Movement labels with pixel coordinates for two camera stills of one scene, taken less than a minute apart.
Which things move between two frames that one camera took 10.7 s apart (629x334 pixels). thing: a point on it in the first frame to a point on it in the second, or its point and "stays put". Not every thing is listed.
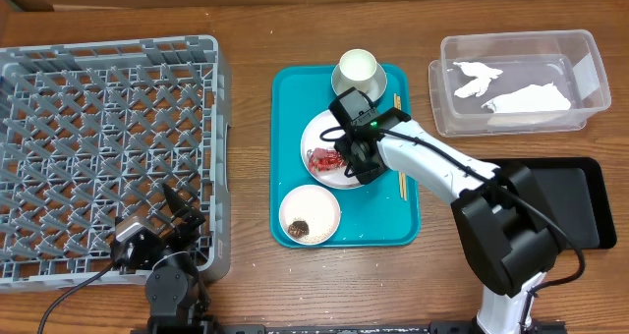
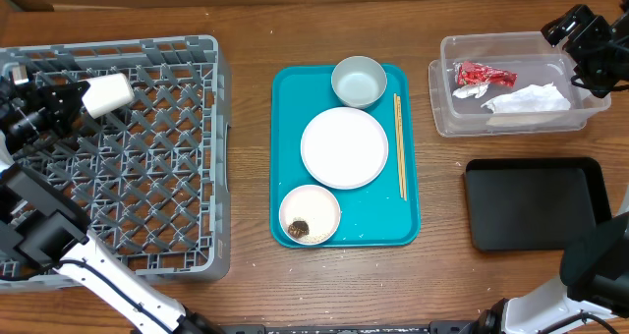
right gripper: (365, 178) to (600, 83)
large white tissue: (532, 97) stays put
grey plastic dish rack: (90, 132) stays put
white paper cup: (358, 64) to (107, 92)
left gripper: (181, 210) to (45, 100)
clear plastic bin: (511, 83) stays put
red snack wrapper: (320, 159) to (473, 73)
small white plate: (314, 205) stays put
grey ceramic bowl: (372, 88) stays put
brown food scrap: (298, 229) stays put
